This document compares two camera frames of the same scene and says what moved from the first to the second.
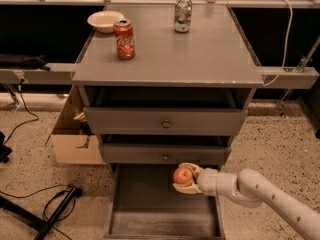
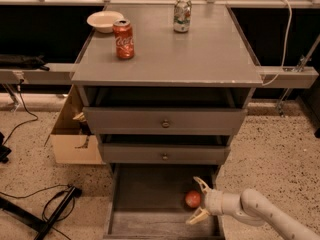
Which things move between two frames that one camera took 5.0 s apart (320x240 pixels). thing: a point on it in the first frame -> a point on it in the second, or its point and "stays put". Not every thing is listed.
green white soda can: (182, 15) stays put
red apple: (182, 175) -> (193, 198)
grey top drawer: (103, 120) stays put
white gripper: (207, 181) -> (213, 200)
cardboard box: (71, 138) stays put
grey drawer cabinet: (158, 98) stays put
